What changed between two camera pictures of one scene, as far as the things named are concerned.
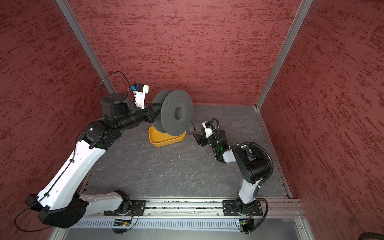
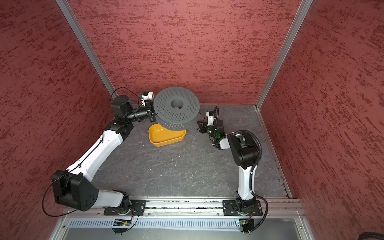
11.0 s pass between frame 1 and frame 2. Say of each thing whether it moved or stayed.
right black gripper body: moved
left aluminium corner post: stayed
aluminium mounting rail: stayed
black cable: moved
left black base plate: stayed
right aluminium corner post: stayed
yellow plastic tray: stayed
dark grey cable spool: moved
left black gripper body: stayed
